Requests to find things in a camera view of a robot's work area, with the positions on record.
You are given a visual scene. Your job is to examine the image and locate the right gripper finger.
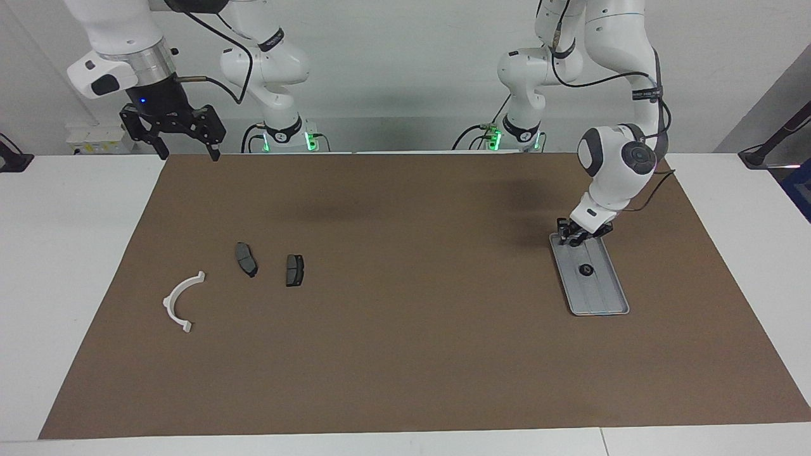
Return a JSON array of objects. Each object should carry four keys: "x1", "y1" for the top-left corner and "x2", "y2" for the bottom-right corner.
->
[
  {"x1": 120, "y1": 106, "x2": 170, "y2": 161},
  {"x1": 192, "y1": 104, "x2": 227, "y2": 162}
]

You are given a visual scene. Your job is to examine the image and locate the silver metal tray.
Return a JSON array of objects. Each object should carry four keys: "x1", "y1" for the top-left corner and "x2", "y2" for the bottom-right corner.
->
[{"x1": 549, "y1": 232, "x2": 631, "y2": 317}]

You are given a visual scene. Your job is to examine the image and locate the white power strip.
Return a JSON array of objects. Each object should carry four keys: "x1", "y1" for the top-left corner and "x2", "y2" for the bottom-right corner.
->
[{"x1": 66, "y1": 123, "x2": 137, "y2": 156}]

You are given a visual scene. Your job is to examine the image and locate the black stand foot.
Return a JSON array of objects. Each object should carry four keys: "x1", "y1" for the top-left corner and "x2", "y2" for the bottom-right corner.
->
[{"x1": 0, "y1": 132, "x2": 34, "y2": 174}]

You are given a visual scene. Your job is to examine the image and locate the long dark brake pad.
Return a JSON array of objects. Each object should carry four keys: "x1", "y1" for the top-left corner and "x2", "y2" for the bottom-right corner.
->
[{"x1": 234, "y1": 241, "x2": 259, "y2": 279}]

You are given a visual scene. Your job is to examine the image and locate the black angled stand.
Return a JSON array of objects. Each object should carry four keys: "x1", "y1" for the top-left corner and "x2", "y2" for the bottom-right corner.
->
[{"x1": 738, "y1": 100, "x2": 811, "y2": 170}]

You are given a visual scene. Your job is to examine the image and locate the brown table mat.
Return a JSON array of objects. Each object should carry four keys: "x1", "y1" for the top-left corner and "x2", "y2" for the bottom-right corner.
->
[{"x1": 38, "y1": 152, "x2": 811, "y2": 441}]

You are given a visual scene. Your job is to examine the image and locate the blue crate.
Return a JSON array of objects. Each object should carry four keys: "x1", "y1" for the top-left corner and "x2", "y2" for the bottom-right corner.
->
[{"x1": 781, "y1": 157, "x2": 811, "y2": 224}]

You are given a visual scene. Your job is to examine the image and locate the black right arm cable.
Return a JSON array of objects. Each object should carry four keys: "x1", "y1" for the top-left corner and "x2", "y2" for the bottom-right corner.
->
[{"x1": 166, "y1": 0, "x2": 254, "y2": 105}]

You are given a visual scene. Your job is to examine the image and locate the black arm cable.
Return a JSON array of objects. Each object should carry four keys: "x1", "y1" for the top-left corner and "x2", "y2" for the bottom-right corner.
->
[
  {"x1": 550, "y1": 0, "x2": 677, "y2": 213},
  {"x1": 166, "y1": 0, "x2": 254, "y2": 105}
]

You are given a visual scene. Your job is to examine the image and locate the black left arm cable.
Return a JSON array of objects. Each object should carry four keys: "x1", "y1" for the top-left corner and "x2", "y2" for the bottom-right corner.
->
[{"x1": 550, "y1": 0, "x2": 677, "y2": 213}]

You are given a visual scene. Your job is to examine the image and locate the white semicircular plastic bracket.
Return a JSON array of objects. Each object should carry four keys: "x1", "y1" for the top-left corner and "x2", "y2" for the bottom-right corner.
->
[{"x1": 162, "y1": 270, "x2": 207, "y2": 334}]

